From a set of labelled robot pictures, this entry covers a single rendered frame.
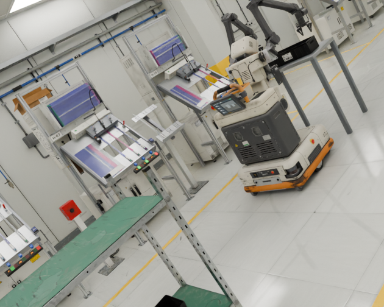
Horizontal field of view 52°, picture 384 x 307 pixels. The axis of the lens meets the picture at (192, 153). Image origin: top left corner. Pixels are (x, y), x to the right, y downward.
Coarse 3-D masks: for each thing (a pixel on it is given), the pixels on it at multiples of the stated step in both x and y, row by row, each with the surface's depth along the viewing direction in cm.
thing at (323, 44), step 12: (324, 48) 350; (336, 48) 363; (300, 60) 345; (312, 60) 338; (348, 72) 369; (288, 84) 419; (324, 84) 344; (360, 96) 376; (300, 108) 425; (336, 108) 350; (348, 132) 356
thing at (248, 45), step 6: (246, 36) 327; (240, 42) 330; (246, 42) 325; (252, 42) 328; (234, 48) 336; (240, 48) 329; (246, 48) 324; (252, 48) 327; (234, 54) 334; (240, 54) 330
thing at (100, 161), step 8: (96, 144) 411; (80, 152) 403; (88, 152) 403; (96, 152) 404; (104, 152) 405; (80, 160) 396; (88, 160) 397; (96, 160) 397; (104, 160) 398; (112, 160) 398; (96, 168) 391; (104, 168) 391; (112, 168) 392; (120, 168) 392; (112, 176) 385
